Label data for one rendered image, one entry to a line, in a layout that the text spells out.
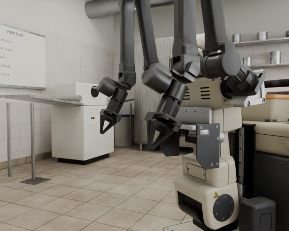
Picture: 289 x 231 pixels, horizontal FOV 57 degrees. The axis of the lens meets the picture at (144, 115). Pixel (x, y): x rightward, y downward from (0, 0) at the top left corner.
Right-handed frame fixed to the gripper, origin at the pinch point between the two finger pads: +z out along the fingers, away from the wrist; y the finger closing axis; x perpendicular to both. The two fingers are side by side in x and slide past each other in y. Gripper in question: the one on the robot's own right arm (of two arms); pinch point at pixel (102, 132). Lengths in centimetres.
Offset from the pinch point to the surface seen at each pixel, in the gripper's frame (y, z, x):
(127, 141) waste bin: -406, -20, 197
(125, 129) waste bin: -404, -40, 181
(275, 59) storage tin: -201, -245, 290
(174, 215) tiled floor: -68, 32, 108
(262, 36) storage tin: -219, -275, 258
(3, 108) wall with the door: -304, 19, -39
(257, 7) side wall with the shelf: -243, -334, 243
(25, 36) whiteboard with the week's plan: -327, -89, -61
